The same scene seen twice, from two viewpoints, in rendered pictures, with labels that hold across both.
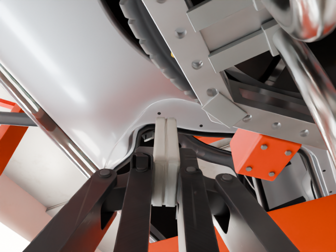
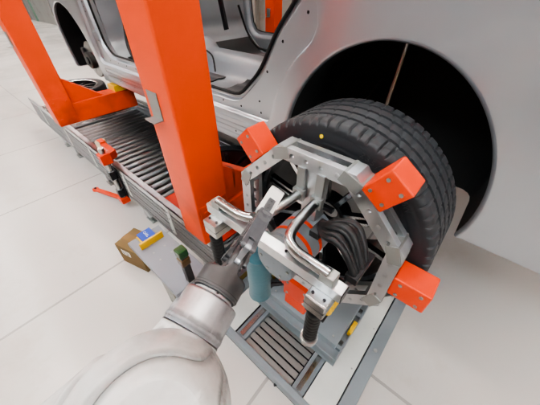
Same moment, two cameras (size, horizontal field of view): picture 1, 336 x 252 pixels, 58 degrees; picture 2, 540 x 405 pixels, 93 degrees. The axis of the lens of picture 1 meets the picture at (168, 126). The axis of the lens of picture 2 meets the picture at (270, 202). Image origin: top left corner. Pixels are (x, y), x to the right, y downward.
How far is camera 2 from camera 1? 0.45 m
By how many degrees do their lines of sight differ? 59
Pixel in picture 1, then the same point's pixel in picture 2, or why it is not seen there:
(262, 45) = (299, 186)
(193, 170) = not seen: hidden behind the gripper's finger
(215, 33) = (312, 176)
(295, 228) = (203, 121)
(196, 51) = (310, 166)
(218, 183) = not seen: hidden behind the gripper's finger
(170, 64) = (318, 129)
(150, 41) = (333, 131)
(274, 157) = (249, 149)
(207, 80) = (296, 159)
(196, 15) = (321, 179)
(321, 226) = (203, 135)
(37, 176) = not seen: outside the picture
